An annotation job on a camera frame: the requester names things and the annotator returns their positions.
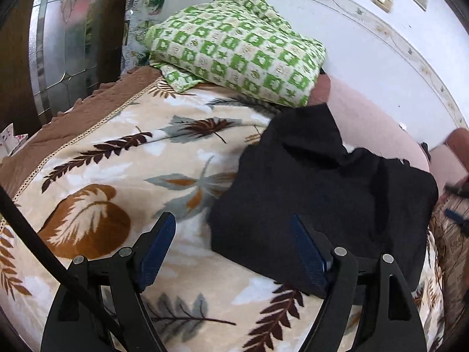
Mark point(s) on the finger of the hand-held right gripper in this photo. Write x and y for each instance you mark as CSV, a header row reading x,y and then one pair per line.
x,y
460,189
456,217

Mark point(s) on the striped beige pillow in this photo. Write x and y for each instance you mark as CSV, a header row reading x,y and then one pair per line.
x,y
452,260

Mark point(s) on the brown quilted bedspread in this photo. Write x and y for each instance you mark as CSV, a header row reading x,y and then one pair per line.
x,y
91,106

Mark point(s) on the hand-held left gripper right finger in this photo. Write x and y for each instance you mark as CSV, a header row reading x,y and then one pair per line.
x,y
309,253

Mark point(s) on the patterned glass door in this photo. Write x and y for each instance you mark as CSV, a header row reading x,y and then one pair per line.
x,y
62,44

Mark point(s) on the green checkered folded quilt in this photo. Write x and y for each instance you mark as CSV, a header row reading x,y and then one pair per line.
x,y
238,47

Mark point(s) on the long pink pillow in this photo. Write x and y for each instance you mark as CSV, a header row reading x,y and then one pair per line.
x,y
366,117

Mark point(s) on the black coat with fur collar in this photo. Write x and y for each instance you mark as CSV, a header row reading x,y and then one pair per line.
x,y
311,176

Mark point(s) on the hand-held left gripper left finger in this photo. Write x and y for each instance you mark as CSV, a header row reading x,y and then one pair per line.
x,y
155,253

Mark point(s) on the leaf print blanket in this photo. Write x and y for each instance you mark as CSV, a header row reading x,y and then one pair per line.
x,y
128,161

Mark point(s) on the small pink pillow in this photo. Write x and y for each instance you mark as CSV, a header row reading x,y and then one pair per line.
x,y
450,157

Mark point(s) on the floral curtain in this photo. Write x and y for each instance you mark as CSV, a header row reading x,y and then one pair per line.
x,y
141,14

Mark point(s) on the floral paper bag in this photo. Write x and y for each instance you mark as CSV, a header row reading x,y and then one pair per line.
x,y
13,141

